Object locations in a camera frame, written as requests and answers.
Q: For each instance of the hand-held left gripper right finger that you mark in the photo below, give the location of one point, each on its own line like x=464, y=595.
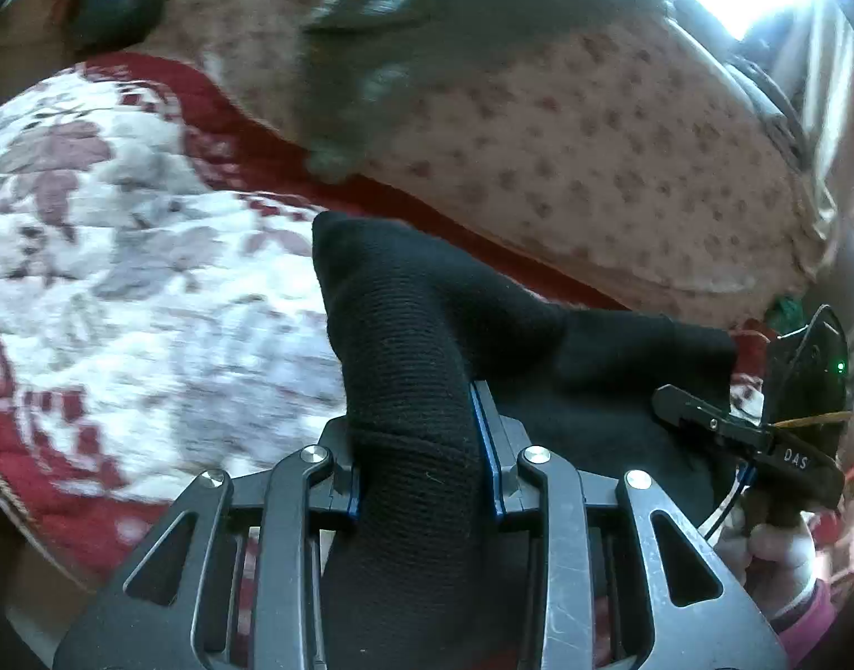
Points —
x=484, y=447

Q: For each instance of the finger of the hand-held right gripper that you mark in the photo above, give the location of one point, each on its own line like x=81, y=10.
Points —
x=706, y=422

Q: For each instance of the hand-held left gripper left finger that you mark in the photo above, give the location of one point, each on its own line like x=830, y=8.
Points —
x=354, y=495

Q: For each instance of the black pants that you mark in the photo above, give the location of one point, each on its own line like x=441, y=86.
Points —
x=399, y=363

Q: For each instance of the person's right hand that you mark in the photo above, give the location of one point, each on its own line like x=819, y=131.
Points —
x=769, y=558

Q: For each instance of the grey folded cloth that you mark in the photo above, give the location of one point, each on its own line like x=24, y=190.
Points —
x=769, y=108

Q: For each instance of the pink floral quilt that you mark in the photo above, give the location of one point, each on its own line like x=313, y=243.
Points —
x=573, y=153

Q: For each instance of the red white floral blanket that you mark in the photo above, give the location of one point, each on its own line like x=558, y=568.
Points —
x=120, y=258

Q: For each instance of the grey fleece garment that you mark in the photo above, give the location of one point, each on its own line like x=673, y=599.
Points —
x=469, y=49

